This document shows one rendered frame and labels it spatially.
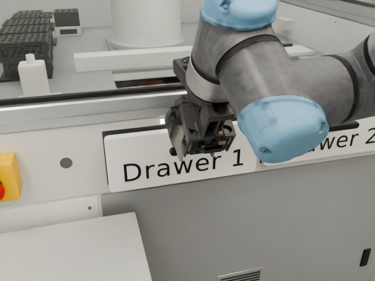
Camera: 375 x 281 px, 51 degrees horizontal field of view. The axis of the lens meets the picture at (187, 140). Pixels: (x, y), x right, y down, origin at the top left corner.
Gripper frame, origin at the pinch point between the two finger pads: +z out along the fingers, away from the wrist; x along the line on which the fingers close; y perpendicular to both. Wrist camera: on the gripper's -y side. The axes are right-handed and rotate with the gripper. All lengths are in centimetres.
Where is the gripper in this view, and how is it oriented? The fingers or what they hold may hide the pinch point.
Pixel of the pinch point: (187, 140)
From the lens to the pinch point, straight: 69.9
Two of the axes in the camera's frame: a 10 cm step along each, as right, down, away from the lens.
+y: 2.1, 8.7, -4.4
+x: 9.7, -1.2, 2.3
